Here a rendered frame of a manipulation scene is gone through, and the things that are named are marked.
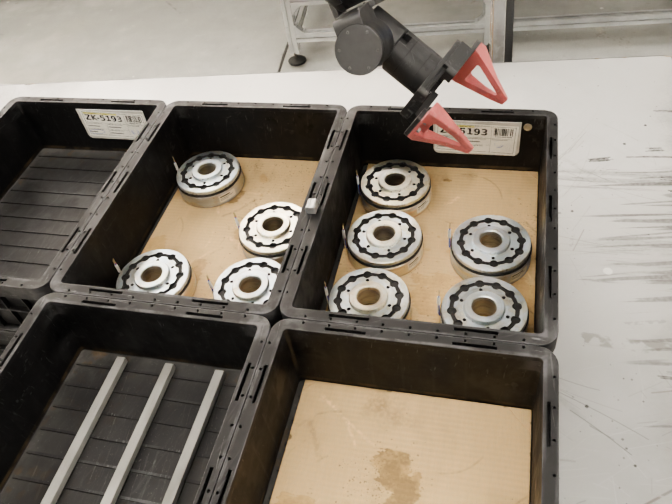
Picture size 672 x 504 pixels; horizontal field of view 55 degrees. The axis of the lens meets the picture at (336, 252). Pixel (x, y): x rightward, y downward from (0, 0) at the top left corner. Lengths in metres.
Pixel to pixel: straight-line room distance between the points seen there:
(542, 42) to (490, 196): 2.05
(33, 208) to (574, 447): 0.90
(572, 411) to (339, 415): 0.32
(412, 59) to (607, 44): 2.20
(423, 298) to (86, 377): 0.44
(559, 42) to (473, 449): 2.42
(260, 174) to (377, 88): 0.47
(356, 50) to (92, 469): 0.56
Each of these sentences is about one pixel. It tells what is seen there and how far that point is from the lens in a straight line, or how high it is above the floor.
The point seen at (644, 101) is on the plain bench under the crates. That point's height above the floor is 0.70.
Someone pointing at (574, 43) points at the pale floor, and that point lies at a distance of 2.98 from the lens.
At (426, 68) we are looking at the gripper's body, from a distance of 0.83.
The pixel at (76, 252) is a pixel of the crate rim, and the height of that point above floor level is 0.93.
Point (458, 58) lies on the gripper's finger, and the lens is 0.84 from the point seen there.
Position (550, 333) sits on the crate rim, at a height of 0.93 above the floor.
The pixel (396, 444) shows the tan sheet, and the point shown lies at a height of 0.83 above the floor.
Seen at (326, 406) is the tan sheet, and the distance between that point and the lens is 0.76.
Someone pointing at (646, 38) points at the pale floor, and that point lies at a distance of 3.05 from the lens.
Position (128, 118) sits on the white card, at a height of 0.90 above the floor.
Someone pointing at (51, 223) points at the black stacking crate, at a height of 0.83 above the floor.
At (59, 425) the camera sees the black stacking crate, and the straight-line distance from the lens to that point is 0.86.
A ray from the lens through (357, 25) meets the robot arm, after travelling 0.76.
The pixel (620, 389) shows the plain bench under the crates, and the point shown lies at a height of 0.70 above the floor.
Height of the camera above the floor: 1.49
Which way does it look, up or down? 47 degrees down
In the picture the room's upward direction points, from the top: 11 degrees counter-clockwise
